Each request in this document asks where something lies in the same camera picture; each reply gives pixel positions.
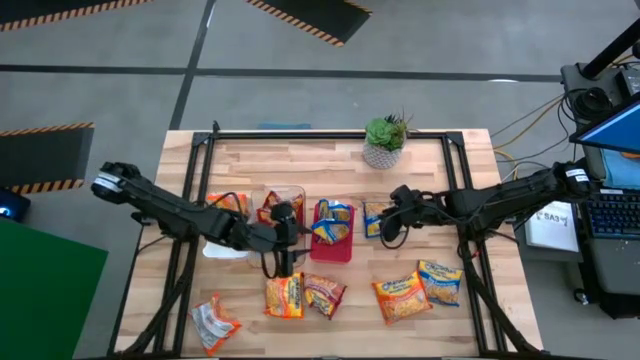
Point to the orange Maruchan noodle pack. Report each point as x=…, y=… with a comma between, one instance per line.
x=229, y=201
x=285, y=296
x=401, y=298

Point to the orange noodle pack silver back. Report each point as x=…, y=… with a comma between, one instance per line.
x=214, y=325

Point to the black stand pole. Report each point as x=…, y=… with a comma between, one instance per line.
x=610, y=52

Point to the black backlit keyboard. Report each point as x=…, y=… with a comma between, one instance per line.
x=617, y=215

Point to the white paper sheet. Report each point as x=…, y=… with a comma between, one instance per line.
x=552, y=230

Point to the red Maruchan noodle pack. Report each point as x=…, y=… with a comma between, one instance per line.
x=271, y=202
x=324, y=296
x=296, y=204

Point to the pink plastic container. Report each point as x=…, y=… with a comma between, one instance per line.
x=332, y=252

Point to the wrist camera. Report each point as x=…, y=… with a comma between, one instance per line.
x=283, y=211
x=401, y=192

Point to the white plastic tray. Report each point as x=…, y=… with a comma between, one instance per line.
x=222, y=251

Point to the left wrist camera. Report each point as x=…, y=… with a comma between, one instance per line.
x=283, y=211

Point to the blue Maruchan noodle pack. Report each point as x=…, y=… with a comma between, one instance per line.
x=372, y=222
x=441, y=284
x=331, y=225

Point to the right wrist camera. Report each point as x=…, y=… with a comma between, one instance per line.
x=401, y=192

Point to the white patterned plant pot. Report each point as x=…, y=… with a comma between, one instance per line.
x=381, y=157

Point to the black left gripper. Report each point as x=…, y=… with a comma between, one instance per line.
x=272, y=237

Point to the computer monitor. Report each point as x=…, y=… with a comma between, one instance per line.
x=615, y=132

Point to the green floor mat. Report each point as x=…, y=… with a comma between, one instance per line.
x=45, y=290

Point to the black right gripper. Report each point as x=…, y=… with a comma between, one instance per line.
x=415, y=206

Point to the green succulent plant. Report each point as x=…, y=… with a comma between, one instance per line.
x=385, y=132

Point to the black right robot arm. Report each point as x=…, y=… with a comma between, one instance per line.
x=500, y=202

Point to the grey equipment cart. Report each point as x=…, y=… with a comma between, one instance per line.
x=615, y=265

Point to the black hazard-striped floor mat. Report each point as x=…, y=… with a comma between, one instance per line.
x=315, y=15
x=50, y=12
x=40, y=155

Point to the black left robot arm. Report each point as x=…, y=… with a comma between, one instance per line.
x=165, y=210

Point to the black device with blue light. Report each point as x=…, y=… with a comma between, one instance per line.
x=10, y=206

